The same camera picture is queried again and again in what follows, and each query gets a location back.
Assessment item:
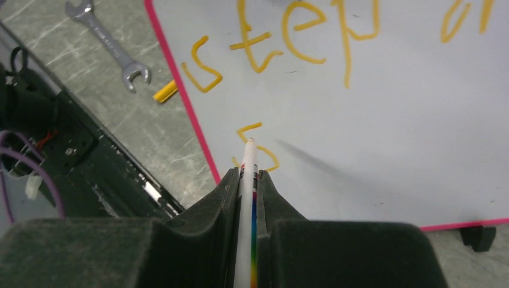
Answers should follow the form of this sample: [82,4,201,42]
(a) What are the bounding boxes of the pink framed whiteboard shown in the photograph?
[145,1,508,230]

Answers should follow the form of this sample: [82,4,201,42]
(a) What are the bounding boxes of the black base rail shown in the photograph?
[1,26,184,221]

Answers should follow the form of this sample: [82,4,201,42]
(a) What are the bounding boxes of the silver open-end wrench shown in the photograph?
[65,0,151,93]

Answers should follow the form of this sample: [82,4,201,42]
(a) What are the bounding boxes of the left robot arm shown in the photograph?
[1,46,59,136]

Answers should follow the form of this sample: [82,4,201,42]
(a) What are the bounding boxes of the yellow marker cap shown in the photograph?
[153,80,178,104]

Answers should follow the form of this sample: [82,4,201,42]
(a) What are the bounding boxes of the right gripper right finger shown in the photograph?
[258,171,447,287]

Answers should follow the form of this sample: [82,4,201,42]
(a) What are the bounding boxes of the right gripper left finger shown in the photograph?
[1,168,239,287]

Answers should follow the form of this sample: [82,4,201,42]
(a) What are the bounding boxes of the white marker pen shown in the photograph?
[233,137,258,287]

